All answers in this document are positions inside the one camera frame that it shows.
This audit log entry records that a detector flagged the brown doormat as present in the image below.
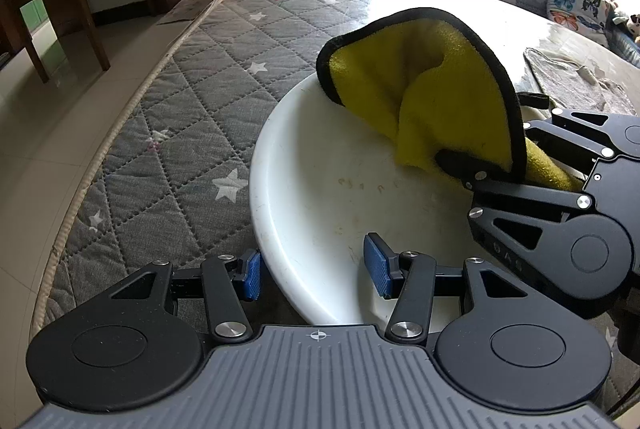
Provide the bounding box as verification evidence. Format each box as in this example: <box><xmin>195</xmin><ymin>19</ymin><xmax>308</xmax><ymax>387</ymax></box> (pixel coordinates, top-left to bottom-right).
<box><xmin>157</xmin><ymin>0</ymin><xmax>221</xmax><ymax>26</ymax></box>

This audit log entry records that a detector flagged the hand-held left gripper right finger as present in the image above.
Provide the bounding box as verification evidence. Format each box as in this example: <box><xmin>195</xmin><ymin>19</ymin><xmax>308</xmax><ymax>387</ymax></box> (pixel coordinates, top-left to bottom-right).
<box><xmin>363</xmin><ymin>232</ymin><xmax>543</xmax><ymax>344</ymax></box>

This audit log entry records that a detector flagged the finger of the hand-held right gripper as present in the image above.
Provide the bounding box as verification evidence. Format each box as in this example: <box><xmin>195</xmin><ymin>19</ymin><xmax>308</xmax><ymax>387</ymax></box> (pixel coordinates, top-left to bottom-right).
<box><xmin>436</xmin><ymin>149</ymin><xmax>596</xmax><ymax>280</ymax></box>
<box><xmin>522</xmin><ymin>106</ymin><xmax>640</xmax><ymax>160</ymax></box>

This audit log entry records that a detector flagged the grey towel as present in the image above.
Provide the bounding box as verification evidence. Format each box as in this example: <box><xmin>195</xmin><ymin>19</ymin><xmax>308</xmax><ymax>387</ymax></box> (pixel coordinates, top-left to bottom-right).
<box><xmin>522</xmin><ymin>46</ymin><xmax>638</xmax><ymax>114</ymax></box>

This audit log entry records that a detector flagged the yellow black-edged cleaning cloth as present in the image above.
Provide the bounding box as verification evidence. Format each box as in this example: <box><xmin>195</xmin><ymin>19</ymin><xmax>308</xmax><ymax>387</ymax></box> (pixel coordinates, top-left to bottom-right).
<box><xmin>316</xmin><ymin>7</ymin><xmax>586</xmax><ymax>192</ymax></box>

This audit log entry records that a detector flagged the white round plate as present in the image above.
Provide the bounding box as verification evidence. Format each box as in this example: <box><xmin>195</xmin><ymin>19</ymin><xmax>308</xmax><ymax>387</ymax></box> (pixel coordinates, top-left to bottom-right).
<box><xmin>249</xmin><ymin>71</ymin><xmax>553</xmax><ymax>327</ymax></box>

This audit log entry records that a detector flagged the grey quilted star mattress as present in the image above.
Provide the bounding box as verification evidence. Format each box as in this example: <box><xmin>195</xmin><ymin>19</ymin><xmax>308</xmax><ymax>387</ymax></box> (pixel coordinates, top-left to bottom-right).
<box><xmin>30</xmin><ymin>0</ymin><xmax>640</xmax><ymax>410</ymax></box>

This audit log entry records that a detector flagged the small butterfly print pillow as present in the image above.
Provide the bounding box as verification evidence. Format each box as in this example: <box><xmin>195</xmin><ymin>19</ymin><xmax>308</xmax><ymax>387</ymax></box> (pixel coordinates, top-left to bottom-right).
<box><xmin>546</xmin><ymin>0</ymin><xmax>616</xmax><ymax>34</ymax></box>

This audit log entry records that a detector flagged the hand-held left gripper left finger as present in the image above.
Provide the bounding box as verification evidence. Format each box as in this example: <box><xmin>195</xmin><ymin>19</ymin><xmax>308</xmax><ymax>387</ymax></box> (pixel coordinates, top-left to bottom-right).
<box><xmin>110</xmin><ymin>249</ymin><xmax>263</xmax><ymax>344</ymax></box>

